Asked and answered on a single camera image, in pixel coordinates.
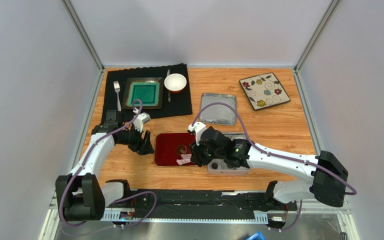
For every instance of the silver fork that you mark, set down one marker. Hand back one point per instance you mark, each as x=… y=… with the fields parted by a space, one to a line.
x=117 y=90

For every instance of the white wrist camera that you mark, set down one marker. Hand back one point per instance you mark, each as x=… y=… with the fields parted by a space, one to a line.
x=140 y=120
x=197 y=129

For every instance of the white bowl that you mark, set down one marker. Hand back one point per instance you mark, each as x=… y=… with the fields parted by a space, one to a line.
x=175 y=82

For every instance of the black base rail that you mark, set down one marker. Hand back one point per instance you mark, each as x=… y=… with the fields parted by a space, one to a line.
x=199 y=206

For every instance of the dark chocolate piece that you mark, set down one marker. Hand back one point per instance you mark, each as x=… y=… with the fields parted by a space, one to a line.
x=214 y=165

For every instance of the green square plate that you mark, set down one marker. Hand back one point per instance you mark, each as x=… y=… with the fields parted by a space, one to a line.
x=147 y=89

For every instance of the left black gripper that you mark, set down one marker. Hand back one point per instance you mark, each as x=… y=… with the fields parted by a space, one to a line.
x=141 y=146

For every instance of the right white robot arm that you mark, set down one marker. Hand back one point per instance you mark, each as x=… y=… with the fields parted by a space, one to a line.
x=321 y=177

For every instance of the silver tin with paper cups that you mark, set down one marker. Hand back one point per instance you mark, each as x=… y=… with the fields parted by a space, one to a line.
x=224 y=168

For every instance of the blue plastic bin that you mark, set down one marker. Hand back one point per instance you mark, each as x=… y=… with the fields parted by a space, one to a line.
x=256 y=236

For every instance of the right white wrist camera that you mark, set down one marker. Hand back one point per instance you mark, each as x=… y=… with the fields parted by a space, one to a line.
x=197 y=129

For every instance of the floral square plate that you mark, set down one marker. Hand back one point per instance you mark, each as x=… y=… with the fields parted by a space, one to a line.
x=264 y=91

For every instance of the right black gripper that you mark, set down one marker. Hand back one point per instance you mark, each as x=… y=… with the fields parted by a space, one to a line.
x=198 y=152

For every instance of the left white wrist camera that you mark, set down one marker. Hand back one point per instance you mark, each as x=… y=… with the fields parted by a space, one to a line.
x=140 y=120

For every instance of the pink handled metal tongs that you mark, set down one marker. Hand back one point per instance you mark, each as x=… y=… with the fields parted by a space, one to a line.
x=185 y=159

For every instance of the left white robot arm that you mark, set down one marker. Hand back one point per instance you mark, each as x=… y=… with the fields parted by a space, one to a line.
x=80 y=198

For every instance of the silver knife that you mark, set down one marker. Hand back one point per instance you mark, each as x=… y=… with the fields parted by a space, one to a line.
x=168 y=93

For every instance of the silver tin lid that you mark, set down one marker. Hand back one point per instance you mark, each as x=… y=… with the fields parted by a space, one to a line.
x=218 y=114

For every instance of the red lacquer tray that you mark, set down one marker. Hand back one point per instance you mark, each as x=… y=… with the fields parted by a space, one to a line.
x=170 y=146

